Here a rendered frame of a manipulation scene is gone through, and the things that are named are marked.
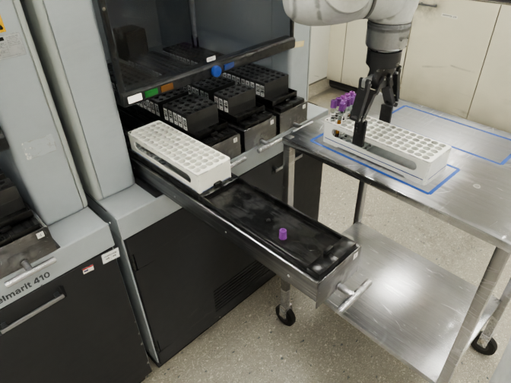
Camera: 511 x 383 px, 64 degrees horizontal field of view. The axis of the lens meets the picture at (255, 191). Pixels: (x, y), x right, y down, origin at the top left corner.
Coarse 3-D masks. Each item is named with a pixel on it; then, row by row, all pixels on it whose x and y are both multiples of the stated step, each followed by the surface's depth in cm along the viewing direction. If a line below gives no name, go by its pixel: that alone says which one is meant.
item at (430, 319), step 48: (288, 144) 111; (480, 144) 106; (288, 192) 121; (432, 192) 90; (480, 192) 89; (384, 240) 156; (288, 288) 147; (384, 288) 137; (432, 288) 137; (480, 288) 85; (384, 336) 122; (432, 336) 122; (480, 336) 143
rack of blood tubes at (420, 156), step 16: (336, 128) 104; (352, 128) 102; (368, 128) 102; (384, 128) 101; (400, 128) 101; (336, 144) 106; (352, 144) 103; (368, 144) 103; (384, 144) 95; (400, 144) 95; (416, 144) 95; (432, 144) 95; (384, 160) 97; (400, 160) 100; (416, 160) 91; (432, 160) 89
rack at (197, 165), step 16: (144, 128) 109; (160, 128) 108; (144, 144) 102; (160, 144) 101; (176, 144) 102; (192, 144) 101; (160, 160) 105; (176, 160) 95; (192, 160) 95; (208, 160) 94; (224, 160) 94; (176, 176) 97; (192, 176) 91; (208, 176) 92; (224, 176) 96
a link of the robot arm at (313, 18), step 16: (288, 0) 75; (304, 0) 74; (320, 0) 74; (336, 0) 72; (352, 0) 72; (368, 0) 74; (288, 16) 79; (304, 16) 76; (320, 16) 76; (336, 16) 75; (352, 16) 77
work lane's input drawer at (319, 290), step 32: (192, 192) 93; (224, 192) 95; (256, 192) 94; (224, 224) 86; (256, 224) 85; (288, 224) 85; (320, 224) 83; (256, 256) 83; (288, 256) 76; (320, 256) 75; (352, 256) 78; (320, 288) 73
